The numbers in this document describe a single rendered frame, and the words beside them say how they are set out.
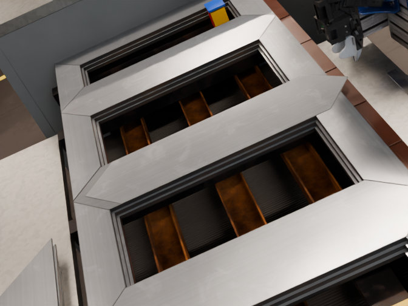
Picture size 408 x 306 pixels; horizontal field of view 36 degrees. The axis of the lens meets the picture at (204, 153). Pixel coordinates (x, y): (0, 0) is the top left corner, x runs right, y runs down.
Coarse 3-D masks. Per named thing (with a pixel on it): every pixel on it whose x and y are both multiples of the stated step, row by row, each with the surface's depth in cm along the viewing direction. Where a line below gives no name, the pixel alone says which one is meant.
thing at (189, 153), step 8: (192, 128) 169; (168, 136) 170; (176, 136) 169; (184, 136) 168; (192, 136) 167; (176, 144) 167; (184, 144) 165; (192, 144) 164; (200, 144) 163; (176, 152) 164; (184, 152) 163; (192, 152) 162; (200, 152) 161; (176, 160) 162; (184, 160) 161; (192, 160) 159; (200, 160) 158; (208, 160) 157; (184, 168) 158; (192, 168) 157
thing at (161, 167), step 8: (152, 144) 170; (160, 144) 169; (168, 144) 168; (144, 152) 169; (152, 152) 167; (160, 152) 166; (168, 152) 165; (144, 160) 166; (152, 160) 165; (160, 160) 164; (168, 160) 163; (152, 168) 163; (160, 168) 162; (168, 168) 160; (176, 168) 159; (152, 176) 160; (160, 176) 159; (168, 176) 158; (176, 176) 157; (152, 184) 158; (160, 184) 157
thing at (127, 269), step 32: (224, 0) 218; (160, 32) 218; (96, 64) 219; (224, 64) 191; (160, 96) 192; (96, 128) 188; (288, 128) 156; (320, 128) 154; (224, 160) 157; (160, 192) 157; (128, 256) 146; (384, 256) 122; (320, 288) 122
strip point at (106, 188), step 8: (112, 168) 168; (104, 176) 167; (112, 176) 166; (96, 184) 166; (104, 184) 165; (112, 184) 163; (88, 192) 164; (96, 192) 163; (104, 192) 162; (112, 192) 161; (112, 200) 159; (120, 200) 158
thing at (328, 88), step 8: (312, 80) 167; (320, 80) 166; (328, 80) 164; (320, 88) 163; (328, 88) 162; (336, 88) 161; (320, 96) 161; (328, 96) 160; (336, 96) 159; (328, 104) 157
